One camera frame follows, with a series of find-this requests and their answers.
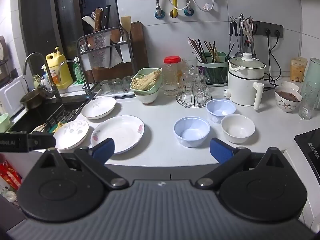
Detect round wire cup rack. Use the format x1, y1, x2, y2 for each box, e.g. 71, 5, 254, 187
176, 92, 212, 108

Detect black power cable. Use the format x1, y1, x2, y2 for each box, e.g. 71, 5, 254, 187
263, 30, 283, 90

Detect cluster of clear glass cups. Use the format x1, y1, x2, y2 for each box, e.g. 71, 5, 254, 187
160, 59, 212, 104

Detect yellow paper packet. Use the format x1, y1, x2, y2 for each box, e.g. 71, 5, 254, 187
291, 57, 307, 82

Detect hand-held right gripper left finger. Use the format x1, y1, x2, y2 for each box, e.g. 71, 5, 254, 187
37, 137, 129, 190

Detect white plate with pink flowers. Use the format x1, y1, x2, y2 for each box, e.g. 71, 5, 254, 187
90, 115, 146, 155

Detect tall pale green glass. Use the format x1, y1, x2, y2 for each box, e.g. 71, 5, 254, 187
303, 58, 320, 98

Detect wooden spatula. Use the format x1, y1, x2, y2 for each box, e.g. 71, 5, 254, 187
121, 16, 132, 42

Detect white ceramic knife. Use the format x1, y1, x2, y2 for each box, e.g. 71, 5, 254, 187
82, 16, 96, 29

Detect green soap bottle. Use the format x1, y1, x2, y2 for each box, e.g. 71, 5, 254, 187
72, 60, 85, 85

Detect wooden handled knife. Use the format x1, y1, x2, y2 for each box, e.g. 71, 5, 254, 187
93, 8, 104, 32

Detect bundle of chopsticks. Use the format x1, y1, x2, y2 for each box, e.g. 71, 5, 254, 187
188, 37, 235, 63

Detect black induction cooktop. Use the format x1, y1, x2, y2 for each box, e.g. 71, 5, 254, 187
294, 127, 320, 166

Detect metal utensil hanger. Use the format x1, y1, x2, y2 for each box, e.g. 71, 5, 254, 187
229, 13, 258, 58

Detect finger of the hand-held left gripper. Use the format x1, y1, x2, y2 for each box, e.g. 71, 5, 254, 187
27, 134, 57, 151

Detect steel kitchen knife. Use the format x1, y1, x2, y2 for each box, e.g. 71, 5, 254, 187
109, 31, 123, 68

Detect dark window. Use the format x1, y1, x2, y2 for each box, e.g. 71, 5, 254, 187
20, 0, 120, 63

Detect plain white bowl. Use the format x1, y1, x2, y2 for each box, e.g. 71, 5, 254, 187
220, 114, 256, 144

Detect short grey faucet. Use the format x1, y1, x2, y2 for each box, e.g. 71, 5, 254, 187
59, 60, 93, 100

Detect deep pale blue bowl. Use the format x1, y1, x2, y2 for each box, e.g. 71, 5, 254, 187
205, 98, 237, 123

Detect red printed packaging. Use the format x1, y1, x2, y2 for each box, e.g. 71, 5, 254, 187
0, 159, 24, 192

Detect wide pale blue bowl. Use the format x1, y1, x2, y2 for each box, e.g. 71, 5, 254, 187
174, 116, 211, 148

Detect floral bowl with brown food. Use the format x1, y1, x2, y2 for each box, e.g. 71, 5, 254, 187
274, 86, 303, 113

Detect yellow detergent bottle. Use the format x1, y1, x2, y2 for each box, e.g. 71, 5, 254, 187
45, 47, 73, 89

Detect black knife rack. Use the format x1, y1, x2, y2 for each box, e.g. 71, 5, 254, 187
76, 26, 133, 98

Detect wooden cutting board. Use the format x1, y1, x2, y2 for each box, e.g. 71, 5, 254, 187
87, 21, 150, 83

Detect tall grey faucet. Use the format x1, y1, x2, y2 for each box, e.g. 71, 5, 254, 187
23, 52, 63, 103

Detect scissors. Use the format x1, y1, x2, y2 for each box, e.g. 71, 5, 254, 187
241, 18, 258, 46

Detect metal pot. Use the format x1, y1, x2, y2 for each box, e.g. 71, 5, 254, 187
19, 86, 49, 110

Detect green plastic basket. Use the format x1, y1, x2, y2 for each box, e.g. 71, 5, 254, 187
0, 113, 11, 133

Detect green colander basket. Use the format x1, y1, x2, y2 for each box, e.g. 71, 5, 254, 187
129, 67, 163, 93

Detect white plate with faint sprig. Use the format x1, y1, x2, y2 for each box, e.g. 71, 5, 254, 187
81, 97, 117, 120

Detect bundle of pale dried noodles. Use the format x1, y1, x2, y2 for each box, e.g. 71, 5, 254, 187
132, 69, 162, 90

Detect white plate with grey leaves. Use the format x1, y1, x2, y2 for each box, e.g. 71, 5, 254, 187
53, 119, 90, 151

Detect white bowl with brown foot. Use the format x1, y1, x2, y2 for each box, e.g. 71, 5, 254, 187
134, 89, 160, 105

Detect clear glass tumbler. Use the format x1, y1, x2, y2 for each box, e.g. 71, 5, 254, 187
299, 82, 318, 120

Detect dark kitchen sink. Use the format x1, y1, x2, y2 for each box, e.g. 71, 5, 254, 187
7, 97, 90, 133

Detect hammered steel cleaver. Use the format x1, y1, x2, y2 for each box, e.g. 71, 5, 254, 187
92, 31, 112, 68

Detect glass jar with red lid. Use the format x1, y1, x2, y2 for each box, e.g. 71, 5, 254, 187
162, 56, 182, 93

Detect black power strip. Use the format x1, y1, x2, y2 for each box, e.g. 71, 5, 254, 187
251, 21, 284, 39

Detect black handled knife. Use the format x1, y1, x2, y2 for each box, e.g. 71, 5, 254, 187
101, 5, 111, 30

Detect small white bowl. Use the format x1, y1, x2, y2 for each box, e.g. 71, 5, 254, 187
281, 81, 300, 92

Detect white countertop appliance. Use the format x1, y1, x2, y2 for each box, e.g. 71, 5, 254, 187
0, 76, 31, 116

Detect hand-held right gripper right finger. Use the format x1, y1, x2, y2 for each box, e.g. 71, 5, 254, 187
195, 137, 285, 190

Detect white electric cooking pot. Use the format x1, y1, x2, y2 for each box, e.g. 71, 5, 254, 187
223, 52, 267, 110

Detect row of drinking glasses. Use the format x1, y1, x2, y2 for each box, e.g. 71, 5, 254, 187
100, 76, 134, 95

